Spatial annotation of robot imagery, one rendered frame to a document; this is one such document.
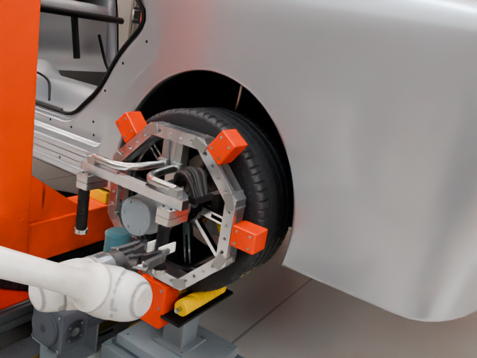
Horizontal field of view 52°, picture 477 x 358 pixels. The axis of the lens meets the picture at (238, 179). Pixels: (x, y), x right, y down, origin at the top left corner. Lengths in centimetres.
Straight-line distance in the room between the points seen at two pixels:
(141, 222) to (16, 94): 57
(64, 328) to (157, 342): 38
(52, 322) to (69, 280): 92
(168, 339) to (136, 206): 70
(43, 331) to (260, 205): 93
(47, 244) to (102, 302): 96
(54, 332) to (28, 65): 92
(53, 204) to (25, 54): 56
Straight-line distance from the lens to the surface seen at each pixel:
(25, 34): 172
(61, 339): 195
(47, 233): 196
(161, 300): 179
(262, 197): 156
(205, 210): 171
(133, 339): 210
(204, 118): 164
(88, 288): 104
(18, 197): 183
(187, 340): 207
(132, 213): 158
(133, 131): 173
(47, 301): 116
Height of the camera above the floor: 144
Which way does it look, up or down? 16 degrees down
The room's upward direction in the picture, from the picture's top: 10 degrees clockwise
